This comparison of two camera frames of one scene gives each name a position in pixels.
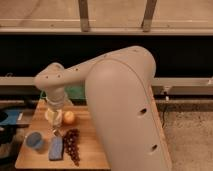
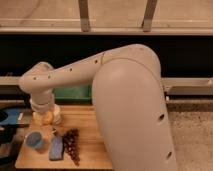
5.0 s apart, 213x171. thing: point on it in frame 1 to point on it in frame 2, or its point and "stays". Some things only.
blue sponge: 56,148 stays
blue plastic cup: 34,140 stays
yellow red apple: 69,117 to 49,117
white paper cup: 54,117 stays
